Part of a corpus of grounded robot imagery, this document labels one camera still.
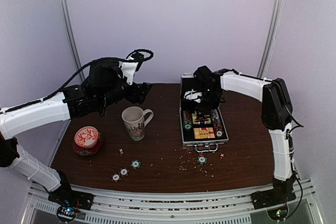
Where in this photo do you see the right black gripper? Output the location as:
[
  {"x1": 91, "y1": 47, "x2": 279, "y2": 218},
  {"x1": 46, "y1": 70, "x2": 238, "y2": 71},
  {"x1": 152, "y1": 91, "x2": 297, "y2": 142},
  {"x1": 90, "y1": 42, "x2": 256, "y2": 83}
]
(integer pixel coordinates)
[{"x1": 195, "y1": 87, "x2": 221, "y2": 115}]

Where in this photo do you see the aluminium poker case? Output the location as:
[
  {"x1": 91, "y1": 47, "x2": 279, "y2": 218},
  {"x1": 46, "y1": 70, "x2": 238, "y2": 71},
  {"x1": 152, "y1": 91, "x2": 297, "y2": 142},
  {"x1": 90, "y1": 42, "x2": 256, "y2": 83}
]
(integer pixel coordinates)
[{"x1": 179, "y1": 73, "x2": 229, "y2": 153}]

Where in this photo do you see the black red triangle all-in marker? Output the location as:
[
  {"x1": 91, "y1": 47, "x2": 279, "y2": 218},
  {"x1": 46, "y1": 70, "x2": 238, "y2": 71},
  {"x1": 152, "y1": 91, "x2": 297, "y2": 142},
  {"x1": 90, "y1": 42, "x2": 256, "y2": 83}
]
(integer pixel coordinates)
[{"x1": 193, "y1": 114, "x2": 211, "y2": 124}]

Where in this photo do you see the blue yellow card deck box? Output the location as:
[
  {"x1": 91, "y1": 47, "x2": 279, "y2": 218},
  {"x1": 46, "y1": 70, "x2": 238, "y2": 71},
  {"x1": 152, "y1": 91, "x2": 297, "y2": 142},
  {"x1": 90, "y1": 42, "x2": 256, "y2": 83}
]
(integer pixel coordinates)
[{"x1": 192, "y1": 113, "x2": 212, "y2": 125}]

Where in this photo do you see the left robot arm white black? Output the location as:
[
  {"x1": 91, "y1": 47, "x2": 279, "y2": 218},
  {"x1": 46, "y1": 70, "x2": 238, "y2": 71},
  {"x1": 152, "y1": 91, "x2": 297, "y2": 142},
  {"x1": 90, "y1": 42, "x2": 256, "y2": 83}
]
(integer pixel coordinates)
[{"x1": 1, "y1": 58, "x2": 152, "y2": 205}]

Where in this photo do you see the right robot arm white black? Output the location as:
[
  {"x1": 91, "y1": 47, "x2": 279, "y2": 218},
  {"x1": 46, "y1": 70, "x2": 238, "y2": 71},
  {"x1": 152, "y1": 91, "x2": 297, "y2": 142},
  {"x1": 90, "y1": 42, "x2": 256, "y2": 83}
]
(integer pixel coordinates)
[{"x1": 186, "y1": 66, "x2": 302, "y2": 204}]

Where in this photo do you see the blue purple chip stack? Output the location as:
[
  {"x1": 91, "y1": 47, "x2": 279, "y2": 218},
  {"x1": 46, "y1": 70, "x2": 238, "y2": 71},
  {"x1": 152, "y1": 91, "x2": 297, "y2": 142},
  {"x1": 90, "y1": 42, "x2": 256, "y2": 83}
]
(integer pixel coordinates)
[{"x1": 210, "y1": 109, "x2": 224, "y2": 137}]

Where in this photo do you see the white decorated mug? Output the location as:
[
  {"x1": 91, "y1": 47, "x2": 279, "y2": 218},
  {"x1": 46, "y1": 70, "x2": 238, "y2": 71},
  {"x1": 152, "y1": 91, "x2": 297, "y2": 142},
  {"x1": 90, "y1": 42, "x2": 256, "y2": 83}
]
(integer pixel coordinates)
[{"x1": 121, "y1": 106, "x2": 154, "y2": 141}]

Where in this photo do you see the green red chip stack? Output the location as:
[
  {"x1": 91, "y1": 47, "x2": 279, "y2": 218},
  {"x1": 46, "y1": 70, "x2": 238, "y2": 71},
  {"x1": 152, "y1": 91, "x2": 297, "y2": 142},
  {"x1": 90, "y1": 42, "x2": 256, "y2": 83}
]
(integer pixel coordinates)
[{"x1": 183, "y1": 110, "x2": 192, "y2": 131}]

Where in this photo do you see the red yellow card deck box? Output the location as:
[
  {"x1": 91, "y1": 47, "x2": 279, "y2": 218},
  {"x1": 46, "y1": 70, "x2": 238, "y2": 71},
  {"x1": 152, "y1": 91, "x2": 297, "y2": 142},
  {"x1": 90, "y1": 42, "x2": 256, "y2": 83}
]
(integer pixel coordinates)
[{"x1": 193, "y1": 127, "x2": 215, "y2": 139}]

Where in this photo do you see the yellow big blind button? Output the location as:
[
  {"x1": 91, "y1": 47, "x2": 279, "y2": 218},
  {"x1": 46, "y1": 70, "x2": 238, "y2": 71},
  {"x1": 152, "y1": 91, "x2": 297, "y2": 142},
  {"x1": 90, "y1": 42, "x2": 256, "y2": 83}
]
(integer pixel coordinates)
[{"x1": 198, "y1": 130, "x2": 209, "y2": 138}]

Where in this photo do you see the green poker chip right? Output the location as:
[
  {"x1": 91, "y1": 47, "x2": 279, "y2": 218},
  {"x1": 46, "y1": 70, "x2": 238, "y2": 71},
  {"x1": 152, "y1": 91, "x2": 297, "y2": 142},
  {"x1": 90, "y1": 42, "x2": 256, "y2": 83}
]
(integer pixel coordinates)
[{"x1": 197, "y1": 156, "x2": 207, "y2": 165}]

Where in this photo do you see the green poker chip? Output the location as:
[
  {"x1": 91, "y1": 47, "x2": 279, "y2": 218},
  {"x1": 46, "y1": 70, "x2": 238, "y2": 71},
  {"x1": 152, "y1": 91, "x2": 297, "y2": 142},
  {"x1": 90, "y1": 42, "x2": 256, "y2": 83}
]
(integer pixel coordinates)
[
  {"x1": 197, "y1": 156, "x2": 207, "y2": 165},
  {"x1": 131, "y1": 159, "x2": 141, "y2": 169}
]

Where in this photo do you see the red patterned bowl with lid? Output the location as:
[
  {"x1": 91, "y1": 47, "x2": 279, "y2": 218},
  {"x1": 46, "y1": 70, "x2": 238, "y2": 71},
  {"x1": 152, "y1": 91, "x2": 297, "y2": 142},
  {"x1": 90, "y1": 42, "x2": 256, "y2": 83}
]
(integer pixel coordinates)
[{"x1": 72, "y1": 126, "x2": 103, "y2": 156}]

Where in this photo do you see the green poker chip centre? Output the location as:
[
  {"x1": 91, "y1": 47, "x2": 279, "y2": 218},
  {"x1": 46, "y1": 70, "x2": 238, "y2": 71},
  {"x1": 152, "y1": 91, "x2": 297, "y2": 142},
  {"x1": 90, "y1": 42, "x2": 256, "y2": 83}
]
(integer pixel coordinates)
[{"x1": 131, "y1": 159, "x2": 141, "y2": 169}]

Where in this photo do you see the poker chip white centre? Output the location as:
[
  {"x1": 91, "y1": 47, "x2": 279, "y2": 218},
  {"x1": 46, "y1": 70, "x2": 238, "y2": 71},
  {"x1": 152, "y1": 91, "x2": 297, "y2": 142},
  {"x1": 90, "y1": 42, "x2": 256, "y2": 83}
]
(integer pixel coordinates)
[{"x1": 120, "y1": 168, "x2": 129, "y2": 177}]

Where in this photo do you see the poker chip front left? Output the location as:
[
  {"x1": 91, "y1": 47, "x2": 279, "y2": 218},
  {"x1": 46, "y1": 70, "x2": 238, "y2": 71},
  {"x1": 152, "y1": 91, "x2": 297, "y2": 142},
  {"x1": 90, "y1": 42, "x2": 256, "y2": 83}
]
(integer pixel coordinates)
[{"x1": 111, "y1": 173, "x2": 121, "y2": 182}]

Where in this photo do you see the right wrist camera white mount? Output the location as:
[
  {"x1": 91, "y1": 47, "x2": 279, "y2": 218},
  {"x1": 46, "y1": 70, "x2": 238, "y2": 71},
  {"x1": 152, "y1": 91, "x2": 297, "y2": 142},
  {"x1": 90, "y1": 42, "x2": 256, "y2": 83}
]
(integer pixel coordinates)
[{"x1": 183, "y1": 89, "x2": 203, "y2": 103}]

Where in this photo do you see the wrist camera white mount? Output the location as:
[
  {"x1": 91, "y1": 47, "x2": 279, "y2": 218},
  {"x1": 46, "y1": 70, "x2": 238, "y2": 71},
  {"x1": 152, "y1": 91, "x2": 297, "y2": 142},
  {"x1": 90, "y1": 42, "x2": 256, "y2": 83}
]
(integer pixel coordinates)
[
  {"x1": 120, "y1": 52, "x2": 144, "y2": 85},
  {"x1": 183, "y1": 89, "x2": 203, "y2": 103}
]

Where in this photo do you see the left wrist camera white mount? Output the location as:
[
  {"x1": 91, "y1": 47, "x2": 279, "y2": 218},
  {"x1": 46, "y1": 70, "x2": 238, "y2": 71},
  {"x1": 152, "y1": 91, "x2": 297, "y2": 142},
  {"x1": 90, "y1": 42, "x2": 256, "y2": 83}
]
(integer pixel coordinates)
[{"x1": 120, "y1": 52, "x2": 144, "y2": 85}]

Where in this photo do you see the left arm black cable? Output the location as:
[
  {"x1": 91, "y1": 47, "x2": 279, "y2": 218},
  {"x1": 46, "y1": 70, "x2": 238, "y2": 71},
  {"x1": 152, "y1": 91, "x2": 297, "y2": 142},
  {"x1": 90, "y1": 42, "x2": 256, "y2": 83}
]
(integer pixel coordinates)
[{"x1": 0, "y1": 49, "x2": 155, "y2": 113}]

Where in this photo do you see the right aluminium frame post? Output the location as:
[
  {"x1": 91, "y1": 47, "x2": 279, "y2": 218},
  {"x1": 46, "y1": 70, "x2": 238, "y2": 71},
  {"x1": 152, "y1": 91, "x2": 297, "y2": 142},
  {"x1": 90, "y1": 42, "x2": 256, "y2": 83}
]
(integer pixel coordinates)
[{"x1": 257, "y1": 0, "x2": 284, "y2": 78}]

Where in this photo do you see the aluminium frame post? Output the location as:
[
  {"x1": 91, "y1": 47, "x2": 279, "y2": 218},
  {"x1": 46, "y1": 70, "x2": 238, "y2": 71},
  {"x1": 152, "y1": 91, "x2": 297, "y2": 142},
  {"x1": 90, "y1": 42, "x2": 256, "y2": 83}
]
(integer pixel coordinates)
[
  {"x1": 257, "y1": 0, "x2": 284, "y2": 78},
  {"x1": 60, "y1": 0, "x2": 81, "y2": 69}
]

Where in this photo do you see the front aluminium rail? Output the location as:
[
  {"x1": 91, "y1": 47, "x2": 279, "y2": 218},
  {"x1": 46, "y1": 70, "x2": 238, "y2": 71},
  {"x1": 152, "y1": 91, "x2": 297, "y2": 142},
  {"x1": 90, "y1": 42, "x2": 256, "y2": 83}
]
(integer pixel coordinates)
[{"x1": 22, "y1": 179, "x2": 323, "y2": 224}]

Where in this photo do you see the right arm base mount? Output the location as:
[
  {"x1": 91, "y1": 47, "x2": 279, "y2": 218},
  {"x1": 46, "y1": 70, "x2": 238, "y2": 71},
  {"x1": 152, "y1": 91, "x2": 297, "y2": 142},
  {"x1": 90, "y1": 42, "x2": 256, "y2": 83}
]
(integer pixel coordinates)
[{"x1": 251, "y1": 189, "x2": 296, "y2": 222}]

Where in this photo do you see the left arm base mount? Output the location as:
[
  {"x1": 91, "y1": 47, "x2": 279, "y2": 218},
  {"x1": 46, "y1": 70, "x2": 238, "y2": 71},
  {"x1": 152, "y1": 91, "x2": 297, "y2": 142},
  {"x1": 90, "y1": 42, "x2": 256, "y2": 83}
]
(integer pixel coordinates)
[{"x1": 48, "y1": 191, "x2": 94, "y2": 223}]

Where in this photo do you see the left aluminium frame post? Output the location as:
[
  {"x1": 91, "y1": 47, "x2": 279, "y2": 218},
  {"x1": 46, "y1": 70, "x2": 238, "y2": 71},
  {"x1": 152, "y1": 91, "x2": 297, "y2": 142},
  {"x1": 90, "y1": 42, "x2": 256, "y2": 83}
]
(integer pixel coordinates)
[{"x1": 60, "y1": 0, "x2": 81, "y2": 69}]

